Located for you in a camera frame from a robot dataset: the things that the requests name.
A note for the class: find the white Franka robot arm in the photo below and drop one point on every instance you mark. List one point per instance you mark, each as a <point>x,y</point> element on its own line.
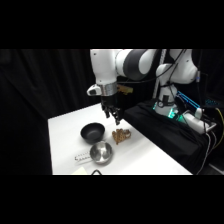
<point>106,68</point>

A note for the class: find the steel bowl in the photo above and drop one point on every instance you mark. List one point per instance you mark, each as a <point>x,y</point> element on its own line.
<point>101,153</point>

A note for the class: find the yellowish wrist camera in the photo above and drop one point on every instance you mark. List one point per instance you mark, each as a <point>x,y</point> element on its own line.
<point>125,89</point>

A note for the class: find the control box with blue light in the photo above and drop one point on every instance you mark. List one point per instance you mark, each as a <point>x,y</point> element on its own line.
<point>195,115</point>

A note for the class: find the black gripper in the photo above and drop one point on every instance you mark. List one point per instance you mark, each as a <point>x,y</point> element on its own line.
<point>112,100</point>

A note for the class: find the tiger plush toy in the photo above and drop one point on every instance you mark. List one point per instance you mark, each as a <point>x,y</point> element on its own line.
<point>120,136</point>

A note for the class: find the black bowl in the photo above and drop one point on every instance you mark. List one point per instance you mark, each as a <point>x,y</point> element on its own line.
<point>92,132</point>

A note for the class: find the black cloth covered stand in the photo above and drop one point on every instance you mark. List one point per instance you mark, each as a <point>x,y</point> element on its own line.
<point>160,130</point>

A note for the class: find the black curtain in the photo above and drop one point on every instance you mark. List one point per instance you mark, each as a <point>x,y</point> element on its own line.
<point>40,100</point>

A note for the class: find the pale yellow sticky note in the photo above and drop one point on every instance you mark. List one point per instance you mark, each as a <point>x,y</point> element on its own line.
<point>80,171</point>

